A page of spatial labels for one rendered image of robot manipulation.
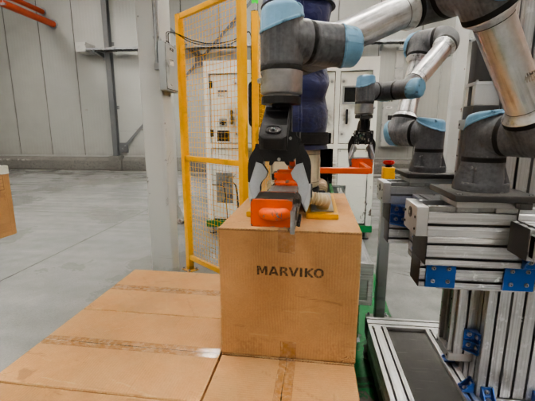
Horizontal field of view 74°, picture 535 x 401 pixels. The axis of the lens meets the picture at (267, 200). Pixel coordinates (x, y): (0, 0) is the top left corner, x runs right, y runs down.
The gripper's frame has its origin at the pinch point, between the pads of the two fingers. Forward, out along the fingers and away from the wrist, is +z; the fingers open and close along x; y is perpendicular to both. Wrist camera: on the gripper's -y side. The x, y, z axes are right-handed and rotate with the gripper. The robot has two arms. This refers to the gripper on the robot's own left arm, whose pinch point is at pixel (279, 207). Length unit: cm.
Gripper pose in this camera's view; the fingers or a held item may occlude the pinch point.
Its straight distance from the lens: 65.7
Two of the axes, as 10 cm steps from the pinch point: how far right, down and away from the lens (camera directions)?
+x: -9.9, -0.3, 1.3
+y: 1.3, -1.9, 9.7
